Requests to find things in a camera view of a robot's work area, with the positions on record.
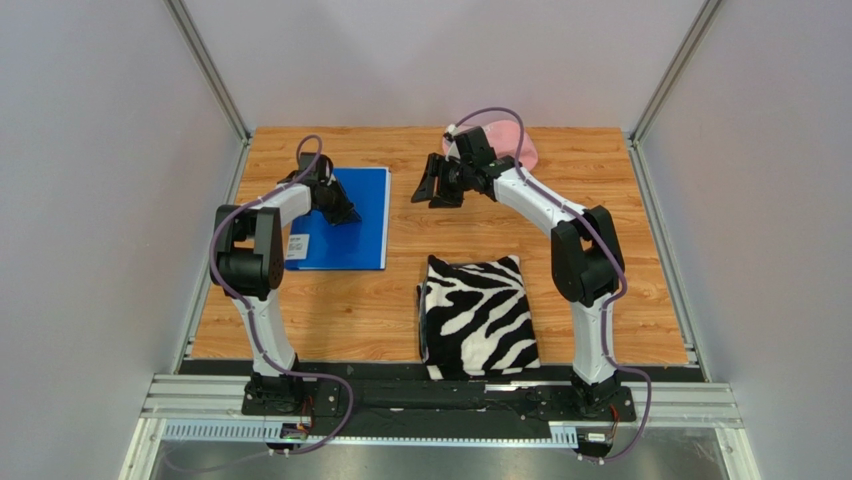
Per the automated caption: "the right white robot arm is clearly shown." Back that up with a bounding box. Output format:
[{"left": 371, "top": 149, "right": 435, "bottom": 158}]
[{"left": 411, "top": 125, "right": 626, "bottom": 400}]

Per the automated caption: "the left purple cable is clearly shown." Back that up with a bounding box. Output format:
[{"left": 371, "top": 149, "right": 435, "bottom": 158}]
[{"left": 163, "top": 134, "right": 355, "bottom": 457}]

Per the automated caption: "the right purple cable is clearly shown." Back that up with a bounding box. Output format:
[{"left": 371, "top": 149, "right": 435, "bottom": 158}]
[{"left": 444, "top": 106, "right": 654, "bottom": 463}]

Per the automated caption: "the zebra print cushion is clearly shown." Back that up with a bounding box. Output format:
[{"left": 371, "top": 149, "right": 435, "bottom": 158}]
[{"left": 417, "top": 255, "right": 541, "bottom": 381}]

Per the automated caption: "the corner aluminium post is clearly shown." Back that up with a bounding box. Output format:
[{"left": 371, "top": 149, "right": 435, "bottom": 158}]
[
  {"left": 164, "top": 0, "right": 252, "bottom": 144},
  {"left": 629, "top": 0, "right": 725, "bottom": 145}
]

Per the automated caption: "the purple cable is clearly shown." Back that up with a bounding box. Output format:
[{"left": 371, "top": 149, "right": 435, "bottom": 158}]
[
  {"left": 444, "top": 106, "right": 654, "bottom": 463},
  {"left": 163, "top": 134, "right": 355, "bottom": 457}
]

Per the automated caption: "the right corner aluminium post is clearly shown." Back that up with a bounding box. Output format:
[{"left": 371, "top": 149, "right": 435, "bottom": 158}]
[{"left": 629, "top": 0, "right": 725, "bottom": 145}]

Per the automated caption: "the aluminium frame rail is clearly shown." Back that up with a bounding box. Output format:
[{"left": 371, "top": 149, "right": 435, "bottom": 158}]
[{"left": 120, "top": 369, "right": 757, "bottom": 479}]

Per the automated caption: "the pink baseball cap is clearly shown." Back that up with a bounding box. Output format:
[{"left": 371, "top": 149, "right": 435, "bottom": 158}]
[{"left": 442, "top": 120, "right": 538, "bottom": 176}]

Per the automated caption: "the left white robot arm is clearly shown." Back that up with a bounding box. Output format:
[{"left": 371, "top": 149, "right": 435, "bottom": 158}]
[{"left": 209, "top": 151, "right": 361, "bottom": 407}]

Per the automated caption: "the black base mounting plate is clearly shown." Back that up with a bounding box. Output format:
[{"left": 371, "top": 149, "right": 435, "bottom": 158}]
[{"left": 179, "top": 361, "right": 706, "bottom": 441}]

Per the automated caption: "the left corner aluminium post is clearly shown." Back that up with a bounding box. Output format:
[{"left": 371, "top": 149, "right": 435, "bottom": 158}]
[{"left": 164, "top": 0, "right": 252, "bottom": 144}]

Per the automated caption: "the blue file folder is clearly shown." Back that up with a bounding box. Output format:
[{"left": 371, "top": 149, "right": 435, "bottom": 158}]
[{"left": 284, "top": 167, "right": 391, "bottom": 271}]

